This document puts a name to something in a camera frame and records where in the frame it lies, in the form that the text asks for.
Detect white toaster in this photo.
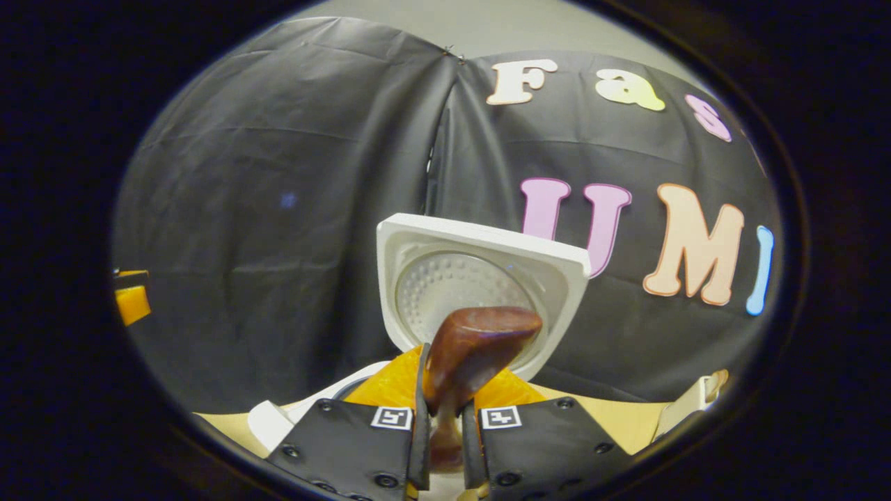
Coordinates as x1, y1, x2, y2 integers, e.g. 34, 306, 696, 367
651, 369, 730, 443

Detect brown wooden spoon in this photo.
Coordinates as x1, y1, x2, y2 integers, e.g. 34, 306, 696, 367
423, 306, 543, 474

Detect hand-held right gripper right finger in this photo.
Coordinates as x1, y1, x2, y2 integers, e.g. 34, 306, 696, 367
462, 369, 631, 501

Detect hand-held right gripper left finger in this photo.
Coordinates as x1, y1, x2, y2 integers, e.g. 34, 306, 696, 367
267, 344, 432, 501

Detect black backdrop cloth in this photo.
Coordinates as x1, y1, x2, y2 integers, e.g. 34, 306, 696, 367
111, 17, 784, 415

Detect white rice cooker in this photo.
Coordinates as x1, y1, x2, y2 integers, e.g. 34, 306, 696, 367
247, 213, 592, 453

